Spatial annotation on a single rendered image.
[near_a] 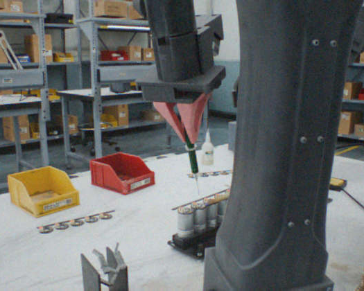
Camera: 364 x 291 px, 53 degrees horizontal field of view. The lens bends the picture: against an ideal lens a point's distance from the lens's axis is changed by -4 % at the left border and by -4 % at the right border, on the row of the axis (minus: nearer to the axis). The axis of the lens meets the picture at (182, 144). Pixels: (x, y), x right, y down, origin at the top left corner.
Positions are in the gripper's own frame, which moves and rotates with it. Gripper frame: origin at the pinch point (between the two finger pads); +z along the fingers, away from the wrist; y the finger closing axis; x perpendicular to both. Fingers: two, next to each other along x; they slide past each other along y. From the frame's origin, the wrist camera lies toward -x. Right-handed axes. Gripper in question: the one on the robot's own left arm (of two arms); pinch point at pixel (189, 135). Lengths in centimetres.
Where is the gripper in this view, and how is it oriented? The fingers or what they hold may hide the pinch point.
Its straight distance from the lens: 52.8
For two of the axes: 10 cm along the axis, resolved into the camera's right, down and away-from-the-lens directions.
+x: -4.4, 5.1, -7.4
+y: -8.9, -1.1, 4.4
